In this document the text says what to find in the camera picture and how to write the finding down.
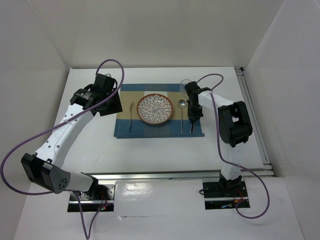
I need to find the silver table knife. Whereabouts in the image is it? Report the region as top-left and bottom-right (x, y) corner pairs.
(189, 121), (195, 134)

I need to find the aluminium rail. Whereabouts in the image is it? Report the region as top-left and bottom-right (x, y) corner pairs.
(38, 169), (276, 182)
(234, 67), (273, 170)

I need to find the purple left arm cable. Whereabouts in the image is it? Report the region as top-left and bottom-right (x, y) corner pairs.
(0, 58), (125, 240)

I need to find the silver fork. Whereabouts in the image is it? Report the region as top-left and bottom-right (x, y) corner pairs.
(128, 102), (134, 132)

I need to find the silver spoon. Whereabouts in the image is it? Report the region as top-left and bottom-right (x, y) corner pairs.
(177, 99), (187, 134)

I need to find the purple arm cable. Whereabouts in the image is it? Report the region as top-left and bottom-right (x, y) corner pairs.
(0, 58), (125, 240)
(196, 73), (271, 220)

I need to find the blue beige checked placemat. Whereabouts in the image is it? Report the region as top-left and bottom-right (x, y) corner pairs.
(113, 83), (205, 139)

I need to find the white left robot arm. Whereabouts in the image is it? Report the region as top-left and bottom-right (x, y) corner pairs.
(21, 73), (123, 200)

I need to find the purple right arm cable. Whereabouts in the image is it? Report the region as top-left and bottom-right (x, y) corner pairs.
(196, 73), (271, 220)

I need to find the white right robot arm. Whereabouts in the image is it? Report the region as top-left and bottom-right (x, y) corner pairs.
(184, 81), (253, 196)

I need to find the right side aluminium rail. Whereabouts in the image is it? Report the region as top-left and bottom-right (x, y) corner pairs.
(234, 67), (273, 170)

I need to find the front aluminium rail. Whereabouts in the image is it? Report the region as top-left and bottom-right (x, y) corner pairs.
(38, 169), (276, 182)

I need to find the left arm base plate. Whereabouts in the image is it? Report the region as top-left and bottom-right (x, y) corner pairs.
(67, 182), (116, 213)

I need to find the clear drinking glass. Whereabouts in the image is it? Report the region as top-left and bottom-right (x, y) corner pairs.
(179, 79), (192, 99)

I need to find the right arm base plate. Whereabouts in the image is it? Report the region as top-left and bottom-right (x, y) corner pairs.
(199, 181), (250, 210)

